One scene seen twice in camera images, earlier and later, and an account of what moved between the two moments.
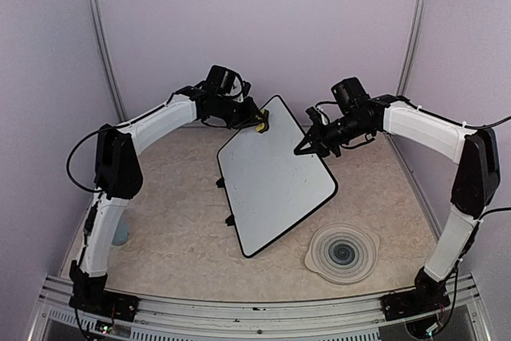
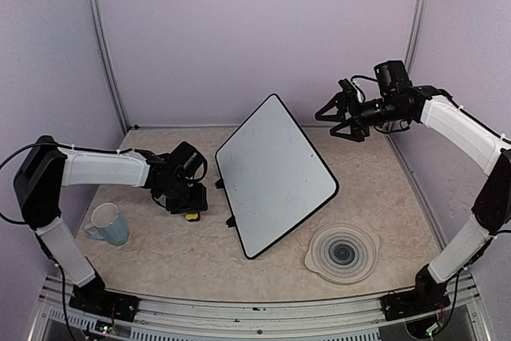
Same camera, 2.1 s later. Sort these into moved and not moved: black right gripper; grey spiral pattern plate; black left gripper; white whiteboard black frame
Moved: black right gripper; black left gripper
Not moved: white whiteboard black frame; grey spiral pattern plate
